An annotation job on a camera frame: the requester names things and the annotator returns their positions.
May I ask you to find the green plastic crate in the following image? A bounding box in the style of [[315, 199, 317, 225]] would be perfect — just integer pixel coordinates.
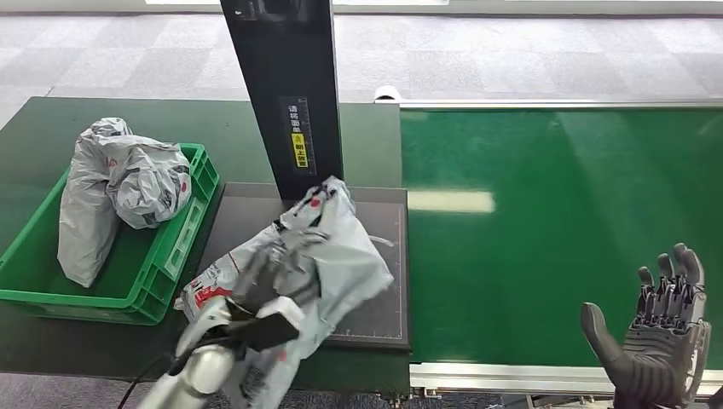
[[0, 142, 220, 327]]

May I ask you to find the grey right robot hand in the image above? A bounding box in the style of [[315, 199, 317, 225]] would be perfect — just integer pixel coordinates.
[[580, 242, 713, 409]]

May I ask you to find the black scanner base plate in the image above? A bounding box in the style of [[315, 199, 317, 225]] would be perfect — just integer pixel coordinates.
[[194, 181, 412, 351]]

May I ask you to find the black scanner column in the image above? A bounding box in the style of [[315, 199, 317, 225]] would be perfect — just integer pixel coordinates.
[[220, 0, 344, 201]]

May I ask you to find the yellow sticker on column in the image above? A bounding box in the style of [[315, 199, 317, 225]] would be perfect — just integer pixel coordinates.
[[291, 133, 309, 169]]

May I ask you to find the aluminium conveyor side rail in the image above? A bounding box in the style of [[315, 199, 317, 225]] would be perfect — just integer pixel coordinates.
[[409, 362, 723, 396], [373, 98, 723, 111]]

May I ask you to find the crumpled grey plastic package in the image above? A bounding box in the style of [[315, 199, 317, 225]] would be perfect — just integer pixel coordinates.
[[104, 138, 194, 230]]

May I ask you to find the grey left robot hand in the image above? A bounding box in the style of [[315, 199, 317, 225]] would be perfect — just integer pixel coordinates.
[[231, 228, 332, 316]]

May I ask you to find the white package with red print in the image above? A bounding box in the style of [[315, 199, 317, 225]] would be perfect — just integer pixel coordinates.
[[173, 176, 395, 409]]

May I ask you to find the green conveyor belt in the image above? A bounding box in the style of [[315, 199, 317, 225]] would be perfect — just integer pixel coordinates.
[[399, 107, 723, 371]]

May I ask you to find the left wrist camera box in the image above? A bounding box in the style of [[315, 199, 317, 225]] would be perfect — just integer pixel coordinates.
[[225, 296, 306, 355]]

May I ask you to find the tall grey plastic package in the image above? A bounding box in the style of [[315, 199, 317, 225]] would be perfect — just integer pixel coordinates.
[[57, 117, 134, 289]]

